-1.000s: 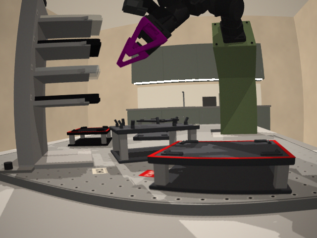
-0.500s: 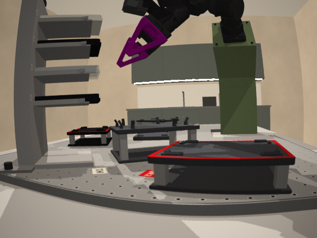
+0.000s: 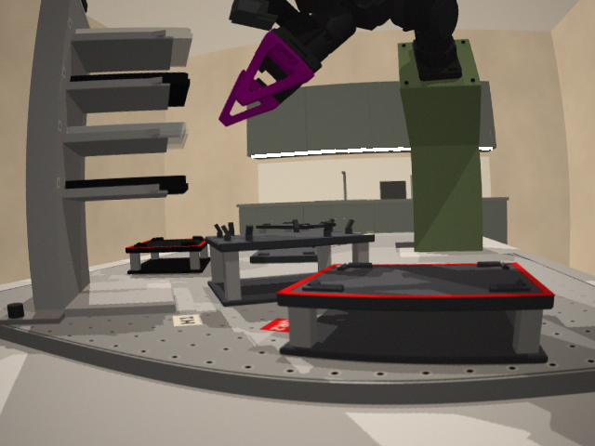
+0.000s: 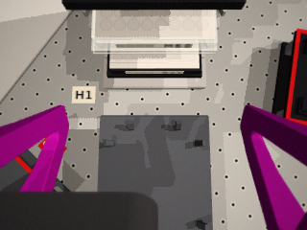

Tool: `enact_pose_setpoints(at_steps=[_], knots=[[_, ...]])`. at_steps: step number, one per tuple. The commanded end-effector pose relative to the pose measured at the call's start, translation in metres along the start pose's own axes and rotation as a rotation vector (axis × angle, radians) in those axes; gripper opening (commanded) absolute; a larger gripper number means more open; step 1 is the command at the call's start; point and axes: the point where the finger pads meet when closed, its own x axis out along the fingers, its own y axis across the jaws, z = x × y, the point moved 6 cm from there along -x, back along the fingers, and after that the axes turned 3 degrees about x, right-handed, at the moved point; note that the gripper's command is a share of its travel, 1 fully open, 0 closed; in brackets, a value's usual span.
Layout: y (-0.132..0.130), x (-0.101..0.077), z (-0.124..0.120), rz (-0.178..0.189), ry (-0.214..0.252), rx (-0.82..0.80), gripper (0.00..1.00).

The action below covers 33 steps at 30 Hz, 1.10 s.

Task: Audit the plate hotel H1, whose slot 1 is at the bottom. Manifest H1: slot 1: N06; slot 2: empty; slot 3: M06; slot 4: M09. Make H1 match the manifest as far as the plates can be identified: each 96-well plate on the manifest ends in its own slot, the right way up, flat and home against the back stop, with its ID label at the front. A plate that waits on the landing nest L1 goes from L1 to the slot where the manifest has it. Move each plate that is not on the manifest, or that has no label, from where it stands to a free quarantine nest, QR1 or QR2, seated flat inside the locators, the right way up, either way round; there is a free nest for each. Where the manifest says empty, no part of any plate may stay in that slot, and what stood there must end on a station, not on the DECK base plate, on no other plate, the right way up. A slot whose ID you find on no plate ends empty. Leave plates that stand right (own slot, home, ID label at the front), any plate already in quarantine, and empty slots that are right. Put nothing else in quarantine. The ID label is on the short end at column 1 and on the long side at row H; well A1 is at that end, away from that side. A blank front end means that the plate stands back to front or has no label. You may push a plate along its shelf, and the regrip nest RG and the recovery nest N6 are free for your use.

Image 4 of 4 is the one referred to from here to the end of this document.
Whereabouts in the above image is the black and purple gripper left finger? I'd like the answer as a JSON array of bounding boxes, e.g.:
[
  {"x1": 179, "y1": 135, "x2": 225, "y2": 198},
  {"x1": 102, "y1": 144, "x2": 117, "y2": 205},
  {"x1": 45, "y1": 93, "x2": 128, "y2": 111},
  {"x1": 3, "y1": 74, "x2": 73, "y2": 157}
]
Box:
[{"x1": 0, "y1": 105, "x2": 69, "y2": 192}]

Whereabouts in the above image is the white well plate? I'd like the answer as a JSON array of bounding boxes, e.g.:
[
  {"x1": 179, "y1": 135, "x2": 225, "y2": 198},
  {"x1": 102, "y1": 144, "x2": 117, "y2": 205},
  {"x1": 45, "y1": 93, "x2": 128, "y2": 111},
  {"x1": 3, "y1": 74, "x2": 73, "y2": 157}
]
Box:
[{"x1": 91, "y1": 10, "x2": 218, "y2": 55}]

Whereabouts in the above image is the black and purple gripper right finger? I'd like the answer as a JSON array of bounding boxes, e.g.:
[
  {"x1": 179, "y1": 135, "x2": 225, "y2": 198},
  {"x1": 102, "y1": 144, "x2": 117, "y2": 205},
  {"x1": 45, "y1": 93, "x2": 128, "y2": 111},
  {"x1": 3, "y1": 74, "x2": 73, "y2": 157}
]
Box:
[{"x1": 240, "y1": 105, "x2": 307, "y2": 230}]

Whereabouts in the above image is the beige multi-well plate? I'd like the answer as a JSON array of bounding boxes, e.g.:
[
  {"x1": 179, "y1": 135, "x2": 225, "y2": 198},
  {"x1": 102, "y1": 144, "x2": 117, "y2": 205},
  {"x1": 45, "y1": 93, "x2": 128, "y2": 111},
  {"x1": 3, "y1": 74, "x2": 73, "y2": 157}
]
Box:
[{"x1": 61, "y1": 0, "x2": 247, "y2": 11}]

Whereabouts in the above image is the grey shelf rack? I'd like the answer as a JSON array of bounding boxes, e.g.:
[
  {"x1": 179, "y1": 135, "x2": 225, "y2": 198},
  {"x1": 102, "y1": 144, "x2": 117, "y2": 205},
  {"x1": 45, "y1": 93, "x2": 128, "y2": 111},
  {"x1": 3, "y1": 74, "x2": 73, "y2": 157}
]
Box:
[{"x1": 82, "y1": 10, "x2": 226, "y2": 89}]

